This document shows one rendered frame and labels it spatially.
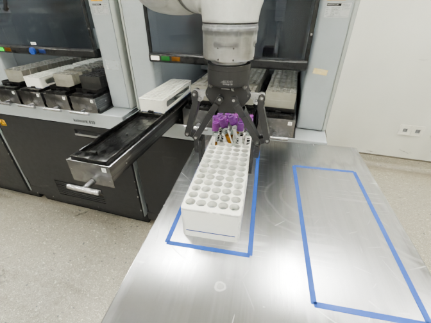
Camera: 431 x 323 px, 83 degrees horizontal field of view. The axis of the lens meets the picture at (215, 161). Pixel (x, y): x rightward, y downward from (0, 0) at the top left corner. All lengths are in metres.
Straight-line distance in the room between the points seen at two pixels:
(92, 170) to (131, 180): 0.66
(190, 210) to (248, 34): 0.29
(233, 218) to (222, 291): 0.10
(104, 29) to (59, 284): 1.20
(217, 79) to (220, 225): 0.24
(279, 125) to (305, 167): 0.34
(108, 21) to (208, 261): 1.02
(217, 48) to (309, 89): 0.63
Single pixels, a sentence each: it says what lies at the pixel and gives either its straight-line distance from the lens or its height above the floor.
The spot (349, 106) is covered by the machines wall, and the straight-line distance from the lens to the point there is 2.23.
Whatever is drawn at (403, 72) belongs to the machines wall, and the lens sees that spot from 2.24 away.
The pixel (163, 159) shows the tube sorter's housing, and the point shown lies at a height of 0.54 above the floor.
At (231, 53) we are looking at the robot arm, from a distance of 0.41.
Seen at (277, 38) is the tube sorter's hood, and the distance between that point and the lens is 0.95.
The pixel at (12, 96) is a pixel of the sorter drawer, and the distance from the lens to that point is 1.61.
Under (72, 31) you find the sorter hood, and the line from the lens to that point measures 1.31.
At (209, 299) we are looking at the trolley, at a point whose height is 0.82.
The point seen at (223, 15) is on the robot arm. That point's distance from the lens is 0.41.
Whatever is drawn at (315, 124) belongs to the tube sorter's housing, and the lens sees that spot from 1.04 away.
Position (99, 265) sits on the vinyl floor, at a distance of 1.53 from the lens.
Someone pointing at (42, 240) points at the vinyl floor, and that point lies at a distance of 1.81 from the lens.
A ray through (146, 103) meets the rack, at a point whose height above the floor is 0.85.
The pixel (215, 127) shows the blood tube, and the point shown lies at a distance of 0.55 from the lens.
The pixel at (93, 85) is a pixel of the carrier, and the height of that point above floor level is 0.84.
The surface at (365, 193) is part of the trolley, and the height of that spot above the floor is 0.82.
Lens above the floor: 1.16
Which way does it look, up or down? 33 degrees down
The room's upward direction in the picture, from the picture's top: straight up
